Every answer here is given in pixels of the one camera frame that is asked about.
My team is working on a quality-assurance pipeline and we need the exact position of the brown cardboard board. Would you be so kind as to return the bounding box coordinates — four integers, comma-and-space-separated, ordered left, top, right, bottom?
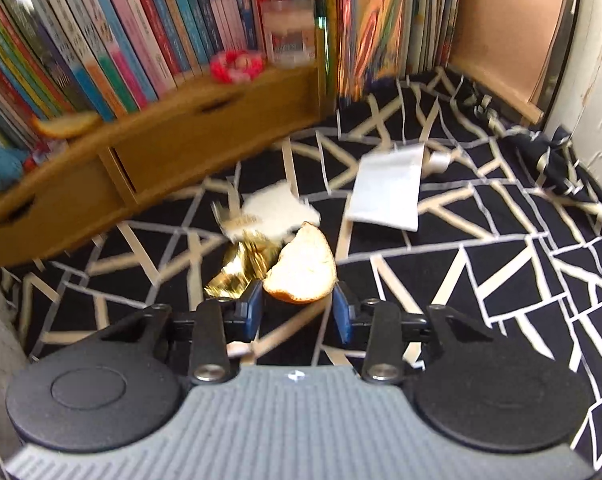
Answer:
448, 0, 582, 126

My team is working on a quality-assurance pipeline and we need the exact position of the crumpled white tissue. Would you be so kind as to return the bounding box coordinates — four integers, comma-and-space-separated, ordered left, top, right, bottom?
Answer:
241, 180, 322, 241

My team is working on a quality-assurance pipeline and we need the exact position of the fruit peel piece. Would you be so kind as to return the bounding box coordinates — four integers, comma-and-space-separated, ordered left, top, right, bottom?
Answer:
31, 111, 102, 140

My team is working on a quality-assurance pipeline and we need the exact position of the wooden shelf with drawers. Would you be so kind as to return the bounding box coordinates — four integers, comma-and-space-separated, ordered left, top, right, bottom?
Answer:
0, 62, 332, 268

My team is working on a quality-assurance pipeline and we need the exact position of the row of tall picture books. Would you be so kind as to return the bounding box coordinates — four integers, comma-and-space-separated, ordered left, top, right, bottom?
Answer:
321, 0, 464, 97

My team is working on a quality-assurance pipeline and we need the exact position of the gold foil wrapper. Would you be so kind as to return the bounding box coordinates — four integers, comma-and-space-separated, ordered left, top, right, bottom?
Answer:
203, 201, 286, 301

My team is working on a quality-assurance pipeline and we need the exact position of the pink hair scrunchie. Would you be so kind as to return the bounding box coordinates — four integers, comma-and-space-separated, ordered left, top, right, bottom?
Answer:
210, 50, 266, 84

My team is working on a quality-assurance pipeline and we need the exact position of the blue yarn ball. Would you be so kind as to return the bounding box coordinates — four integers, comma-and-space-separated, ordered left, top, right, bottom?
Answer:
0, 147, 29, 193

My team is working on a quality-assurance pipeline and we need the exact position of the white paper sheet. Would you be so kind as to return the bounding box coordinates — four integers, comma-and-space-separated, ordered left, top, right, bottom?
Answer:
345, 143, 426, 232

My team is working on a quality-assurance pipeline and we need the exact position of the row of colourful paperback books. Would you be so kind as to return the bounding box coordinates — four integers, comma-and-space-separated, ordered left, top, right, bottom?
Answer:
0, 0, 326, 161

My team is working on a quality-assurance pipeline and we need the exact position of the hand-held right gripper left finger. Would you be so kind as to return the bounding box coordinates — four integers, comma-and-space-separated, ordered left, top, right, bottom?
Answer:
101, 280, 264, 385

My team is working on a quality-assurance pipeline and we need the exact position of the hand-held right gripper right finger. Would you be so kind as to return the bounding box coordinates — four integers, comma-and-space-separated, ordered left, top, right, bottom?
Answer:
331, 285, 486, 385

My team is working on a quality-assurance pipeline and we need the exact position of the orange fruit peel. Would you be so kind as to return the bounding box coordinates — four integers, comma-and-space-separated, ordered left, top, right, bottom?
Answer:
262, 221, 338, 306

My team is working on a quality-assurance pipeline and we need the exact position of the small white tube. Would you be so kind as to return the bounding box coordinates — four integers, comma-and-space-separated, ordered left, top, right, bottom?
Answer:
423, 151, 452, 175

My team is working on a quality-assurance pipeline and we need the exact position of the black and white patterned cloth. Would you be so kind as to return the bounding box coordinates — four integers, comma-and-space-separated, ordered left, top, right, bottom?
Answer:
0, 65, 602, 466

